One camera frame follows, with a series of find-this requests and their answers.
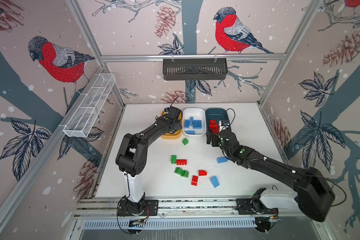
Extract red lego brick studs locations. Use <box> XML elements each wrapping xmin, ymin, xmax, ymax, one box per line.
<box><xmin>176</xmin><ymin>160</ymin><xmax>188</xmax><ymax>166</ymax></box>

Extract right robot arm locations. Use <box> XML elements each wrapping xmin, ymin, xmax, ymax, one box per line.
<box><xmin>207</xmin><ymin>128</ymin><xmax>335</xmax><ymax>222</ymax></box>

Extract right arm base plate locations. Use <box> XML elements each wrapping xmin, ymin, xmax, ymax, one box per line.
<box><xmin>235</xmin><ymin>188</ymin><xmax>279</xmax><ymax>216</ymax></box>

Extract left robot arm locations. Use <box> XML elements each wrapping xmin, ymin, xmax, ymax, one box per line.
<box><xmin>116</xmin><ymin>106</ymin><xmax>183</xmax><ymax>205</ymax></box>

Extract small green lego brick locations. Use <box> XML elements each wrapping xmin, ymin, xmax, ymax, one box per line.
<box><xmin>182</xmin><ymin>138</ymin><xmax>189</xmax><ymax>146</ymax></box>

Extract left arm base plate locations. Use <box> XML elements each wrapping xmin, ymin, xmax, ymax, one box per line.
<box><xmin>117</xmin><ymin>195</ymin><xmax>159</xmax><ymax>217</ymax></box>

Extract dark teal plastic bin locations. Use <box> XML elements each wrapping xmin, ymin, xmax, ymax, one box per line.
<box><xmin>206</xmin><ymin>108</ymin><xmax>230</xmax><ymax>147</ymax></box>

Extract white wire mesh basket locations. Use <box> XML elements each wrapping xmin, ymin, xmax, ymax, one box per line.
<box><xmin>63</xmin><ymin>74</ymin><xmax>116</xmax><ymax>138</ymax></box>

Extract red lego brick bottom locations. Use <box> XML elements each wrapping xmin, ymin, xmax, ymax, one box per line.
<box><xmin>191</xmin><ymin>176</ymin><xmax>199</xmax><ymax>186</ymax></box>

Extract white plastic bin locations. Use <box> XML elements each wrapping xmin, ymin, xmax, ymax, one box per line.
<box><xmin>183</xmin><ymin>108</ymin><xmax>207</xmax><ymax>138</ymax></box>

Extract yellow plastic bin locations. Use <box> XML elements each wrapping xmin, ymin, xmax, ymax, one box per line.
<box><xmin>161</xmin><ymin>110</ymin><xmax>182</xmax><ymax>140</ymax></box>

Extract black wall basket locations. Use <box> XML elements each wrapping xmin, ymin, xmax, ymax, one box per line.
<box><xmin>163</xmin><ymin>59</ymin><xmax>228</xmax><ymax>81</ymax></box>

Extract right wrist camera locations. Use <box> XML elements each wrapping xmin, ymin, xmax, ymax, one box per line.
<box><xmin>220</xmin><ymin>120</ymin><xmax>230</xmax><ymax>128</ymax></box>

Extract light blue lego bottom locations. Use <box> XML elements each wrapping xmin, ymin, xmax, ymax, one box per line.
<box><xmin>210</xmin><ymin>176</ymin><xmax>220</xmax><ymax>188</ymax></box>

